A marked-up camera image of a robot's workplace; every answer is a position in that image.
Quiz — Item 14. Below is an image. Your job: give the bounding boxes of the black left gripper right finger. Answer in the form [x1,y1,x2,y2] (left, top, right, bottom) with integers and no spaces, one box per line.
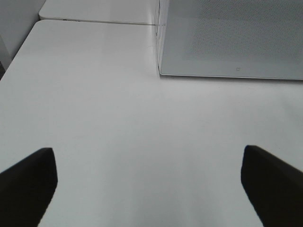
[241,145,303,227]

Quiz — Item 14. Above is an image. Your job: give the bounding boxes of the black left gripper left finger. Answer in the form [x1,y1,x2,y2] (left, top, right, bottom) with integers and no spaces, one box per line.
[0,148,58,227]

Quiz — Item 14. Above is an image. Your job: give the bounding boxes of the white microwave door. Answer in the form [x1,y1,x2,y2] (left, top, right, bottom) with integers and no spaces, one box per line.
[161,0,303,80]

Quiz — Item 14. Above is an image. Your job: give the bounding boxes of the white microwave oven body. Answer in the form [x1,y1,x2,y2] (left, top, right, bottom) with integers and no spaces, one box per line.
[154,0,170,75]

